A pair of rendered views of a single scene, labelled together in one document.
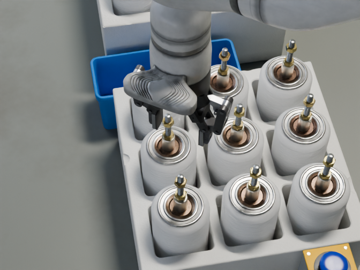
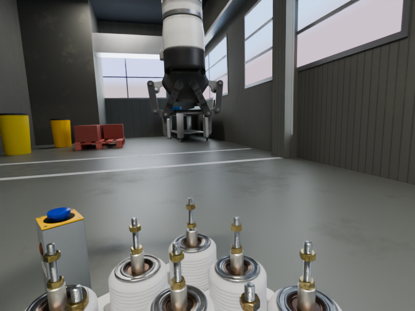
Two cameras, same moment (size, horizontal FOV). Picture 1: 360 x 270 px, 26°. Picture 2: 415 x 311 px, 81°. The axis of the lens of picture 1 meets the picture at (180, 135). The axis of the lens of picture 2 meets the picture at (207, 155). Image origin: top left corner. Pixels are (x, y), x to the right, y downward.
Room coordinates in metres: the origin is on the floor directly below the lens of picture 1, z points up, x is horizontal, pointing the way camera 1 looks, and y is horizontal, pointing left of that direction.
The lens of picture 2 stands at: (1.02, -0.22, 0.50)
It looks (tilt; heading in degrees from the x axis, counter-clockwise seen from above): 8 degrees down; 148
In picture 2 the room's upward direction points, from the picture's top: 2 degrees counter-clockwise
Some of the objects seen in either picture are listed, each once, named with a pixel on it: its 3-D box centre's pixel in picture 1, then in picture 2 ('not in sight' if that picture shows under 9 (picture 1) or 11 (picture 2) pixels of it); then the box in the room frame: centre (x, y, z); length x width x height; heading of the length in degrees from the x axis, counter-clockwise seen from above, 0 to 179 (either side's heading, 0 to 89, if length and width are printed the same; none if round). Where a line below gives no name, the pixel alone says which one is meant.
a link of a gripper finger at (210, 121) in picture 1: (212, 131); (161, 121); (0.59, -0.04, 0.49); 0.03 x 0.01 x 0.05; 66
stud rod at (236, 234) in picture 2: (168, 128); (236, 239); (0.72, 0.02, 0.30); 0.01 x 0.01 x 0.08
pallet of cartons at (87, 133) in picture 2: not in sight; (102, 135); (-4.65, 0.71, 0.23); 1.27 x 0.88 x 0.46; 165
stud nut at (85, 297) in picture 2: (309, 101); (77, 303); (0.76, -0.21, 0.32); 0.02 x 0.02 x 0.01; 28
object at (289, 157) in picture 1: (297, 154); not in sight; (0.76, -0.21, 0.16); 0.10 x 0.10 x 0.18
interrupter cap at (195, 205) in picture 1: (180, 206); (192, 242); (0.61, 0.00, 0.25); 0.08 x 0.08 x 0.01
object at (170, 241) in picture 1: (180, 232); (194, 284); (0.61, 0.00, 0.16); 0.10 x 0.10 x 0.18
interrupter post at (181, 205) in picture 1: (180, 202); (191, 237); (0.61, 0.00, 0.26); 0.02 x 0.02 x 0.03
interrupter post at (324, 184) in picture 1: (323, 180); (57, 296); (0.65, -0.23, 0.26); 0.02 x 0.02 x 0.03
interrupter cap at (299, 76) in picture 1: (286, 73); not in sight; (0.88, -0.19, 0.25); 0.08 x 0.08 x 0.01
